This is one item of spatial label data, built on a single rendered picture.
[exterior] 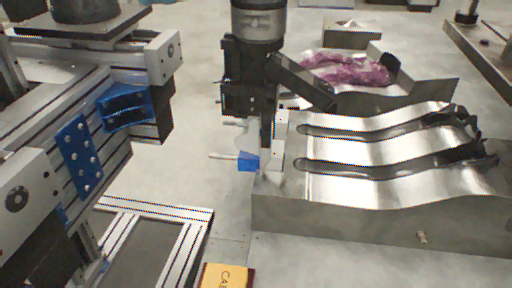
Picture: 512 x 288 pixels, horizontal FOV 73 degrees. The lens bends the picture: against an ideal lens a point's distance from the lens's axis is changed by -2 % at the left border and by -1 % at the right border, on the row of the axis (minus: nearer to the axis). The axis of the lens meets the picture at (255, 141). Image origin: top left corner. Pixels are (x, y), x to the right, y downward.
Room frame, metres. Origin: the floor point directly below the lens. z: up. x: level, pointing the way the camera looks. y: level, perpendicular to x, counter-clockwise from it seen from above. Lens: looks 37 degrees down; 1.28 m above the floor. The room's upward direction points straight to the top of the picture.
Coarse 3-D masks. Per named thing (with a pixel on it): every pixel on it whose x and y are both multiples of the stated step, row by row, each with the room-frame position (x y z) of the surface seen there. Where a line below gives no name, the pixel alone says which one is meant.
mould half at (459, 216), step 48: (288, 144) 0.51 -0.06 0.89; (336, 144) 0.52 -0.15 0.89; (384, 144) 0.51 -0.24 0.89; (432, 144) 0.47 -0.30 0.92; (288, 192) 0.39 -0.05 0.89; (336, 192) 0.39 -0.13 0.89; (384, 192) 0.39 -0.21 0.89; (432, 192) 0.37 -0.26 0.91; (480, 192) 0.34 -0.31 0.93; (384, 240) 0.36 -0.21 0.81; (432, 240) 0.35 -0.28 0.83; (480, 240) 0.34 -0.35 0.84
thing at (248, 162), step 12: (276, 144) 0.48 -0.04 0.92; (216, 156) 0.48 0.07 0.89; (228, 156) 0.47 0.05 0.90; (240, 156) 0.46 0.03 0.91; (252, 156) 0.46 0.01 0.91; (276, 156) 0.44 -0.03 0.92; (240, 168) 0.45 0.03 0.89; (252, 168) 0.45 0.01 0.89; (264, 168) 0.44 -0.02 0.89; (276, 168) 0.44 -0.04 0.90
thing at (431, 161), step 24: (408, 120) 0.56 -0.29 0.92; (432, 120) 0.55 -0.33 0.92; (456, 120) 0.51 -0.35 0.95; (480, 144) 0.44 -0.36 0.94; (312, 168) 0.46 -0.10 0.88; (336, 168) 0.46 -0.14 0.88; (360, 168) 0.46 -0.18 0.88; (384, 168) 0.45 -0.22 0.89; (408, 168) 0.44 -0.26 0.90; (432, 168) 0.41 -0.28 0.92
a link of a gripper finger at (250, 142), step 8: (256, 120) 0.44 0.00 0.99; (248, 128) 0.44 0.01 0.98; (256, 128) 0.44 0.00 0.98; (272, 128) 0.43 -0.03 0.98; (240, 136) 0.44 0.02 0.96; (248, 136) 0.44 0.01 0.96; (256, 136) 0.44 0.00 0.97; (272, 136) 0.44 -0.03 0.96; (240, 144) 0.44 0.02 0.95; (248, 144) 0.43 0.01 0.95; (256, 144) 0.43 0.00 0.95; (248, 152) 0.43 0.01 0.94; (256, 152) 0.43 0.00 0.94; (264, 152) 0.42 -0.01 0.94; (264, 160) 0.43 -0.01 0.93
